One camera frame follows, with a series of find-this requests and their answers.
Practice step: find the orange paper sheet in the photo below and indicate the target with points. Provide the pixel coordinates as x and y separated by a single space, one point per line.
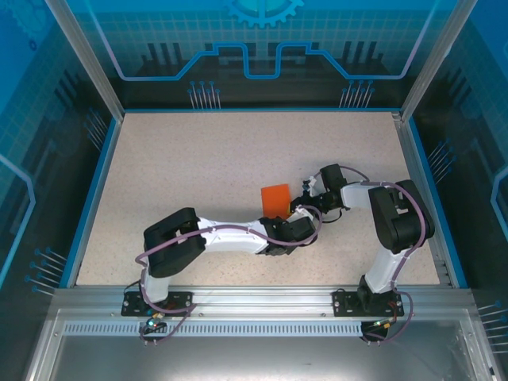
275 200

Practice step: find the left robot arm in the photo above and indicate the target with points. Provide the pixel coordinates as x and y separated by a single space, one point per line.
230 244

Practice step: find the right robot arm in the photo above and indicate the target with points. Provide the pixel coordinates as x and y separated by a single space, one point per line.
393 226

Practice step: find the metal tray sheet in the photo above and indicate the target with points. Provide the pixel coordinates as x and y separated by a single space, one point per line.
258 361

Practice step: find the blue table edge strip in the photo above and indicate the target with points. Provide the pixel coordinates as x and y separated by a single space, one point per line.
93 198
435 198
258 110

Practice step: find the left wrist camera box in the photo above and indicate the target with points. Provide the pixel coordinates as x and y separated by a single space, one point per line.
302 213

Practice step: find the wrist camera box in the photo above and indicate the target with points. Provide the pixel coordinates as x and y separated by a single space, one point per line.
310 187
302 213

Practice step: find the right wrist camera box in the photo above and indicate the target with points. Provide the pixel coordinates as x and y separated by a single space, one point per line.
310 187

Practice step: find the aluminium mounting rail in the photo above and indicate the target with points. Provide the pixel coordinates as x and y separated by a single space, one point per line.
258 297

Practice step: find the aluminium side rail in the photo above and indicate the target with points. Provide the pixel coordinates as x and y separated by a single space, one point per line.
411 158

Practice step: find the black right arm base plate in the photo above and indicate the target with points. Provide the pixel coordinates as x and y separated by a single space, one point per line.
343 303

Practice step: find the aluminium frame post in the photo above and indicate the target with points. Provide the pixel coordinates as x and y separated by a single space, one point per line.
93 67
432 67

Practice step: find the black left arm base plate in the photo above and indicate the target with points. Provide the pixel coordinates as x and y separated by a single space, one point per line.
131 305

